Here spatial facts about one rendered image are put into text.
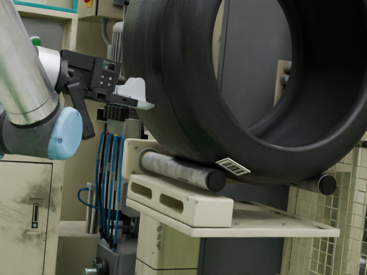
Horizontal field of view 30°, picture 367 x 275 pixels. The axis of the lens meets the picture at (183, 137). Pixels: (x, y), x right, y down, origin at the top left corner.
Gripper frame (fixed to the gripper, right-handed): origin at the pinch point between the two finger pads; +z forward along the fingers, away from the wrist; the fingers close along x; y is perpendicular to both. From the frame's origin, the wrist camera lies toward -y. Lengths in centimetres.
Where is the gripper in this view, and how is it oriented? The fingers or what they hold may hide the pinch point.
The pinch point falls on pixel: (147, 107)
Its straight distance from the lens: 138.6
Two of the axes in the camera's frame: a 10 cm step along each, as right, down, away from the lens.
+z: 8.7, 1.9, 4.5
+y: 2.1, -9.8, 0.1
